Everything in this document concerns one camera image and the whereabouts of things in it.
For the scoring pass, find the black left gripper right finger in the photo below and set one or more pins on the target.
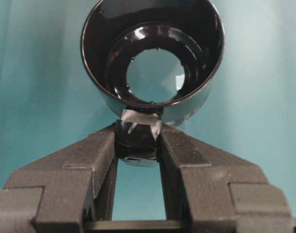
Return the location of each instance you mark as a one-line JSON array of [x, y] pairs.
[[214, 191]]

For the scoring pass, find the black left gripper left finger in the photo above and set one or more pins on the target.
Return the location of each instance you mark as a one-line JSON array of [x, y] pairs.
[[60, 192]]

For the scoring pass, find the black plastic cup holder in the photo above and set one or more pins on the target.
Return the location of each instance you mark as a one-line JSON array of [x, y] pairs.
[[116, 31]]

